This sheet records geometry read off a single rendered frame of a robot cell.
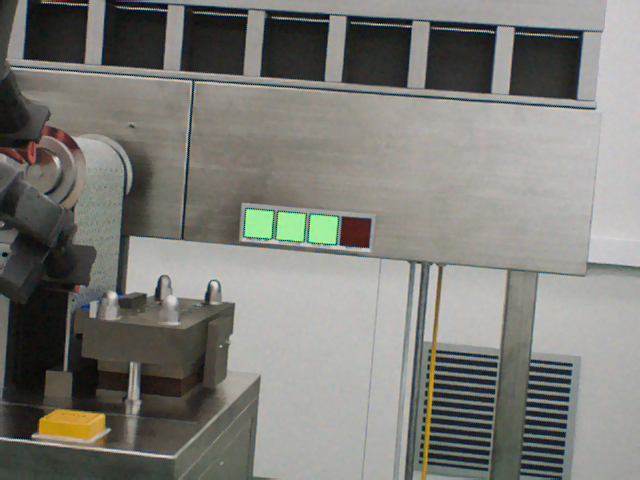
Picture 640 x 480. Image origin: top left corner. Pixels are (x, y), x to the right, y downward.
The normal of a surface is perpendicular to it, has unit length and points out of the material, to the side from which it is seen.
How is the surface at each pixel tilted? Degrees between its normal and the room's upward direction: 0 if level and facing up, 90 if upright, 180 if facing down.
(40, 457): 90
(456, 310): 90
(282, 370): 90
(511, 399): 90
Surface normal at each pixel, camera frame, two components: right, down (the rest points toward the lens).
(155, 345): -0.11, 0.04
